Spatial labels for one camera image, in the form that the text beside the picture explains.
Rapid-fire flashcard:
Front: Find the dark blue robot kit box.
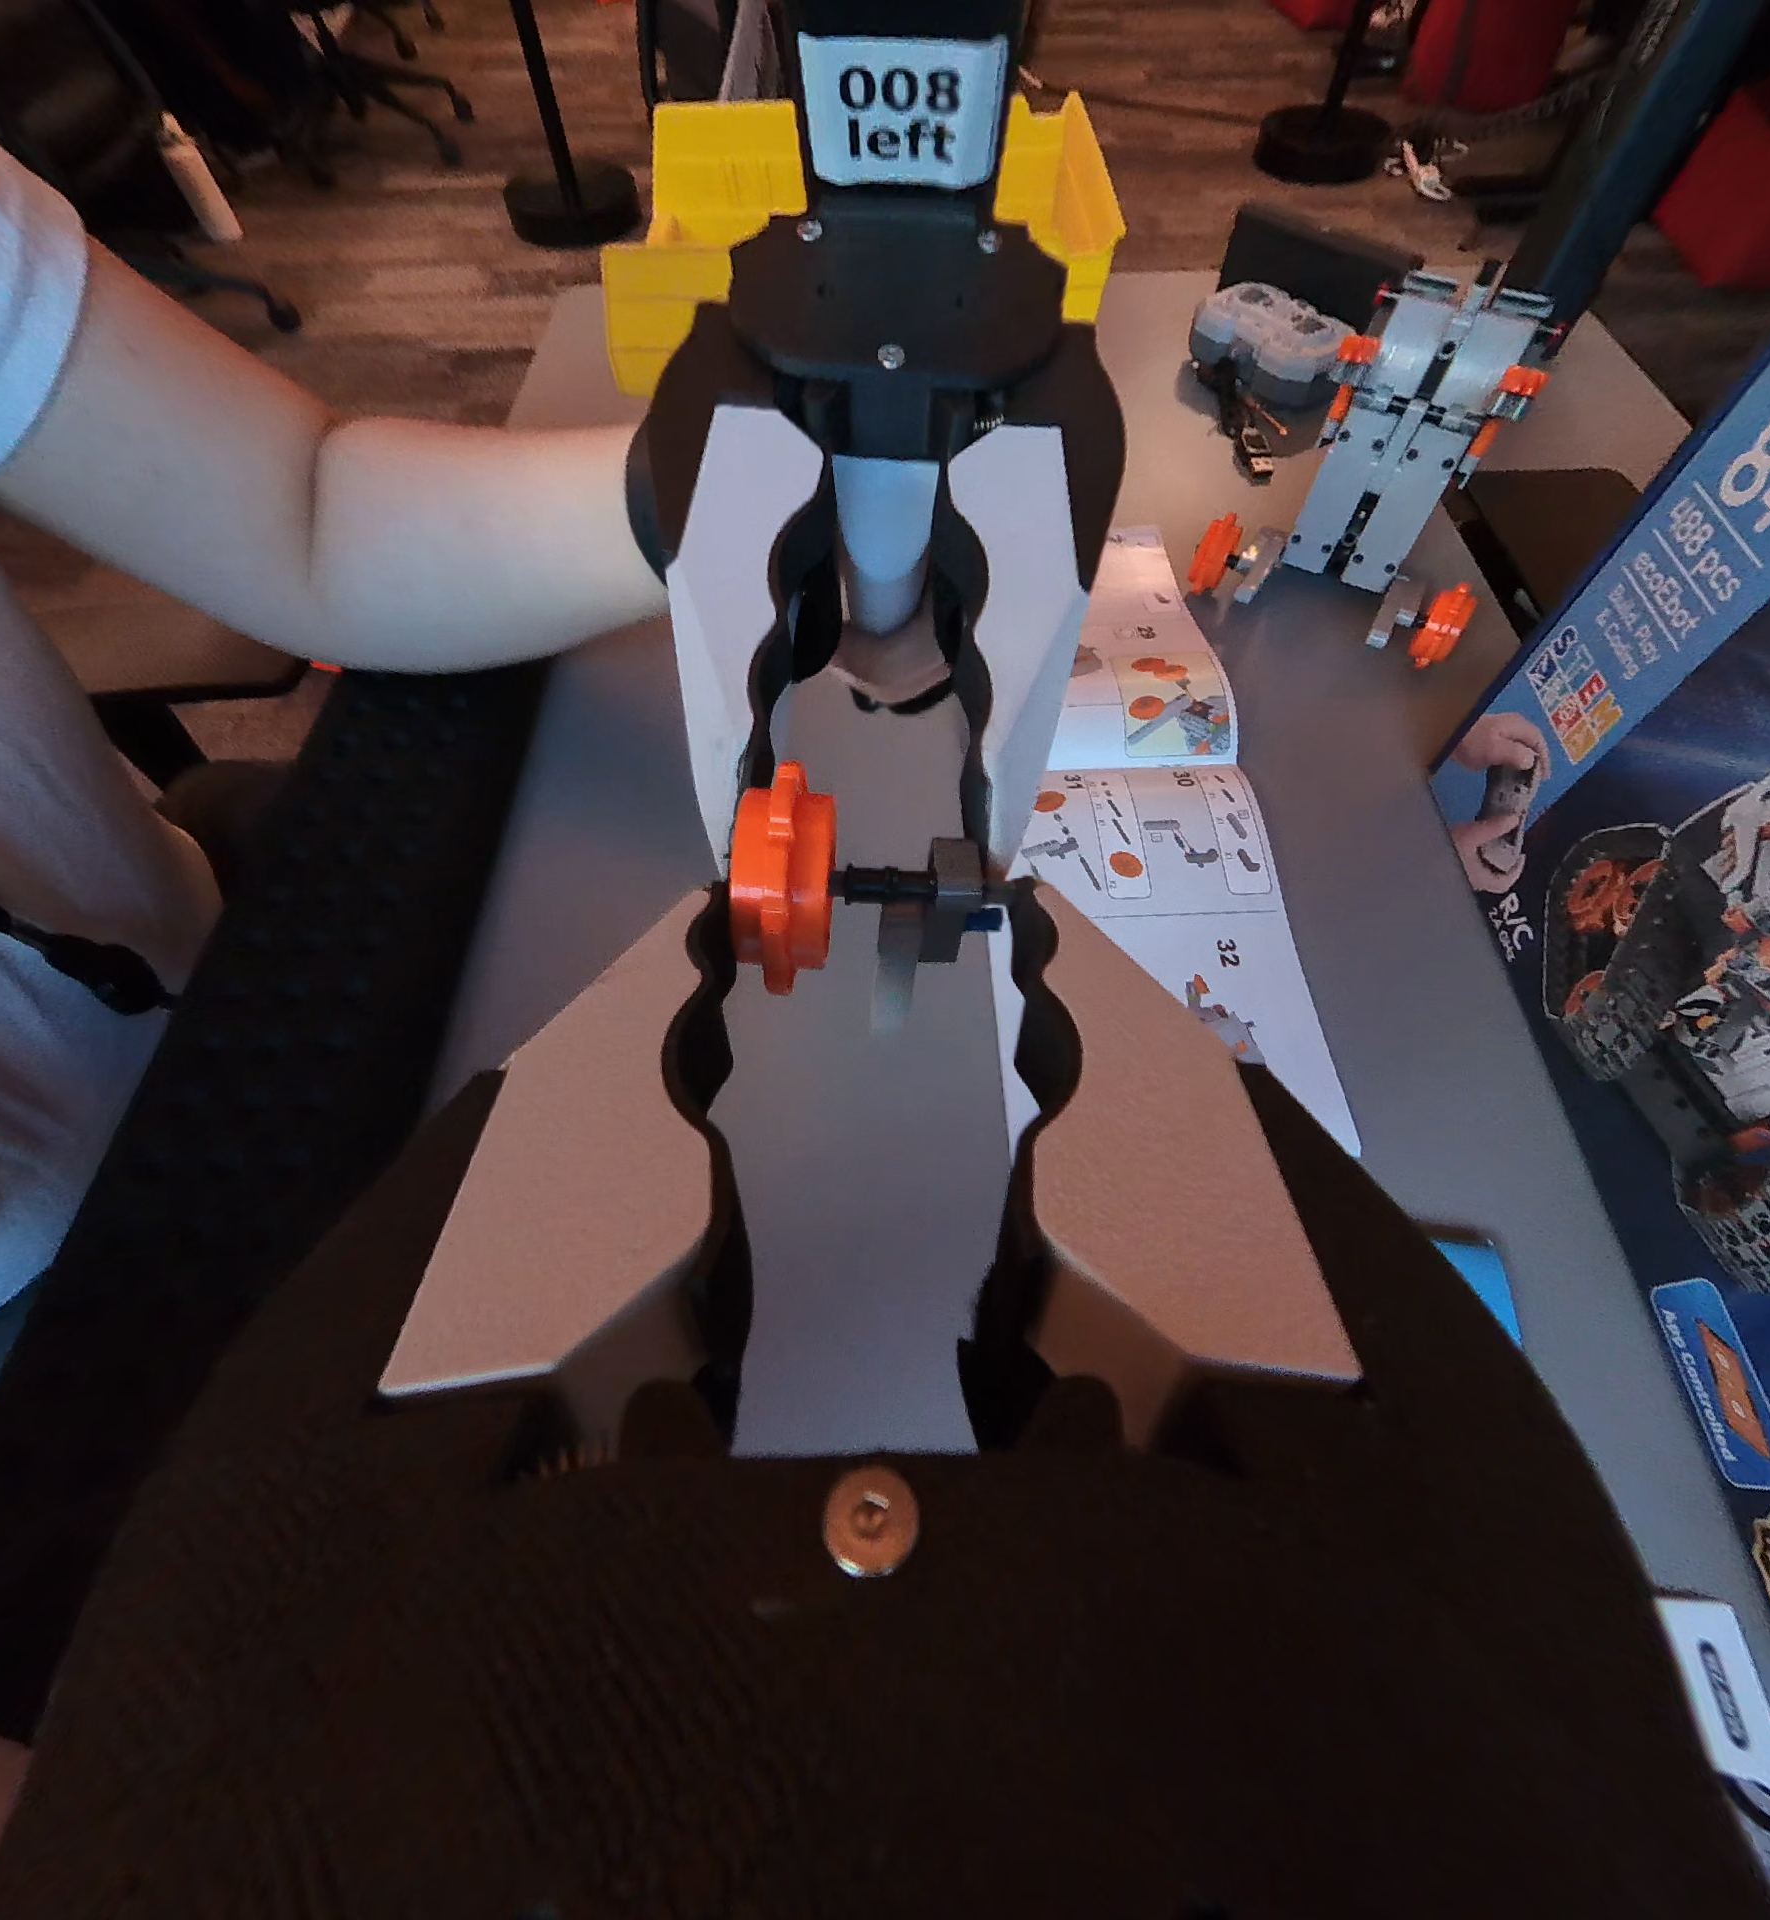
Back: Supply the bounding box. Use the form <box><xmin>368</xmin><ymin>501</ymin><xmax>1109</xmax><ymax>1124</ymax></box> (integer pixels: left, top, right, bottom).
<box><xmin>1429</xmin><ymin>254</ymin><xmax>1770</xmax><ymax>1672</ymax></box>

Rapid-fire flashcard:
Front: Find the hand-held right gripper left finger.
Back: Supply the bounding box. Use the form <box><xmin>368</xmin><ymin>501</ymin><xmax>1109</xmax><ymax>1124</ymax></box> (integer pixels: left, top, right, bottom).
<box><xmin>376</xmin><ymin>885</ymin><xmax>744</xmax><ymax>1448</ymax></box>

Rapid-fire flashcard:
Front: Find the white instruction booklet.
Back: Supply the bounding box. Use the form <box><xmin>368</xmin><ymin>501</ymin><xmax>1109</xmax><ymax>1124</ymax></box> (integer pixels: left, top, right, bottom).
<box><xmin>988</xmin><ymin>525</ymin><xmax>1364</xmax><ymax>1157</ymax></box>

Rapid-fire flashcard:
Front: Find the grey desk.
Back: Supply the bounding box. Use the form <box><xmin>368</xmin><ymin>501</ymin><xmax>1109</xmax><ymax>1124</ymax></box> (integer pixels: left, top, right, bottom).
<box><xmin>426</xmin><ymin>268</ymin><xmax>1770</xmax><ymax>1666</ymax></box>

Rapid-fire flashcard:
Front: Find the black lanyard strap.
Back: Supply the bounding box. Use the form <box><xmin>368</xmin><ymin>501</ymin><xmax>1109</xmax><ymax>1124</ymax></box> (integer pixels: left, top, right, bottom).
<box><xmin>0</xmin><ymin>854</ymin><xmax>180</xmax><ymax>1018</ymax></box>

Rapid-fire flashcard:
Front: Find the black stand pole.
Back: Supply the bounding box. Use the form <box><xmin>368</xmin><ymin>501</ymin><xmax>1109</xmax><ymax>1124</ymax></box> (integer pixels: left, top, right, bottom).
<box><xmin>502</xmin><ymin>0</ymin><xmax>644</xmax><ymax>248</ymax></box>
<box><xmin>1251</xmin><ymin>0</ymin><xmax>1397</xmax><ymax>186</ymax></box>

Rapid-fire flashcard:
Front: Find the person's pale shirt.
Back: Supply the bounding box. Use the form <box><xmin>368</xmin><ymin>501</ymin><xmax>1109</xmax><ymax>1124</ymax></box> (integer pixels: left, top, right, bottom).
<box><xmin>0</xmin><ymin>82</ymin><xmax>227</xmax><ymax>1360</ymax></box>

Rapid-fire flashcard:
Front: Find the grey toy robot chassis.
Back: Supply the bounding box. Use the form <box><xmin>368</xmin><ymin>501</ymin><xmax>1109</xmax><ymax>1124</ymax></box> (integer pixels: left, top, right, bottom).
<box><xmin>1229</xmin><ymin>263</ymin><xmax>1561</xmax><ymax>645</ymax></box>

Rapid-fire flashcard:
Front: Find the black perforated beam with axle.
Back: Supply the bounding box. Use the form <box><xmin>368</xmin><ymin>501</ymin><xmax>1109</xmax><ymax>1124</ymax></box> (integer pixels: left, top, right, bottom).
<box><xmin>831</xmin><ymin>837</ymin><xmax>1007</xmax><ymax>1039</ymax></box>

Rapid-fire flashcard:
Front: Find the blue manual booklet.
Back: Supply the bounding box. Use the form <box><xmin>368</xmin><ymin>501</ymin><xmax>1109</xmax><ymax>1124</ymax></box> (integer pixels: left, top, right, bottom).
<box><xmin>1426</xmin><ymin>1229</ymin><xmax>1522</xmax><ymax>1350</ymax></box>

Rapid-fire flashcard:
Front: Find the person's left hand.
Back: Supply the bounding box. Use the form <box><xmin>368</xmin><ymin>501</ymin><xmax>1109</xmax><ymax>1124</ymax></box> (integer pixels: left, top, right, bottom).
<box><xmin>826</xmin><ymin>620</ymin><xmax>964</xmax><ymax>712</ymax></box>

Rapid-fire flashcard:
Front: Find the yellow plastic bin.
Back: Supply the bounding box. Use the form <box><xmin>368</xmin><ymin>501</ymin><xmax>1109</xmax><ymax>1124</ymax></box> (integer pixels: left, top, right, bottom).
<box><xmin>599</xmin><ymin>94</ymin><xmax>1128</xmax><ymax>400</ymax></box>

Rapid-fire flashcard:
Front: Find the person's left forearm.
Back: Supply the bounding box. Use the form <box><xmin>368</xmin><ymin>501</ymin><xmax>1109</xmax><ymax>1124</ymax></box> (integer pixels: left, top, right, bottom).
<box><xmin>0</xmin><ymin>241</ymin><xmax>668</xmax><ymax>677</ymax></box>

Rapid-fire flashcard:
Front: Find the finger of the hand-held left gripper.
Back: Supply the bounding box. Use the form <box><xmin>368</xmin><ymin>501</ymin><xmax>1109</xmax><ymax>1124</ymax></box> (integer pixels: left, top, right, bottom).
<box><xmin>933</xmin><ymin>424</ymin><xmax>1097</xmax><ymax>887</ymax></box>
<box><xmin>667</xmin><ymin>405</ymin><xmax>833</xmax><ymax>883</ymax></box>

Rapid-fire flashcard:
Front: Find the red bin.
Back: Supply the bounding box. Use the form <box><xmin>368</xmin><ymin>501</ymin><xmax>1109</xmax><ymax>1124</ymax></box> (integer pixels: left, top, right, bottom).
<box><xmin>1402</xmin><ymin>0</ymin><xmax>1576</xmax><ymax>114</ymax></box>
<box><xmin>1649</xmin><ymin>75</ymin><xmax>1770</xmax><ymax>289</ymax></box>

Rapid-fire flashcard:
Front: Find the printed sticker sheet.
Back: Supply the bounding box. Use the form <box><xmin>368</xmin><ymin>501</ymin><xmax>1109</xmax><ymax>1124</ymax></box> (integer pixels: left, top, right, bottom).
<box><xmin>1649</xmin><ymin>1594</ymin><xmax>1770</xmax><ymax>1920</ymax></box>

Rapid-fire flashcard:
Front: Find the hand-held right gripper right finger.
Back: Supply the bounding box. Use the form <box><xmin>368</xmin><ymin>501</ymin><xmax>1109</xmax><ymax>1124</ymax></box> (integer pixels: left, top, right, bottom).
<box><xmin>966</xmin><ymin>883</ymin><xmax>1364</xmax><ymax>1448</ymax></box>

